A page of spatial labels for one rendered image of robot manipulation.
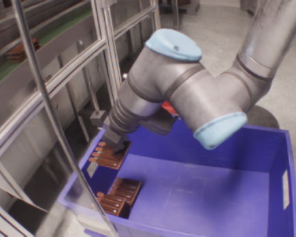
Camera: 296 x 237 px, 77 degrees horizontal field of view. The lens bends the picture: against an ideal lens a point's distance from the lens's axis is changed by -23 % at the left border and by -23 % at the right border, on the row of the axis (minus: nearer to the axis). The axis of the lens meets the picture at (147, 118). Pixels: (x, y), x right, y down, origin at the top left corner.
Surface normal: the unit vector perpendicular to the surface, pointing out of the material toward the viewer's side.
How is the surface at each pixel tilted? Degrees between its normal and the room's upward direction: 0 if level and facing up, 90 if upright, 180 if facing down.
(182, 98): 73
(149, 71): 83
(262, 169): 90
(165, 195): 0
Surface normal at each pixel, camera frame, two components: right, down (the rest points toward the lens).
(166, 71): -0.52, 0.14
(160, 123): 0.45, -0.56
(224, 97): 0.25, -0.40
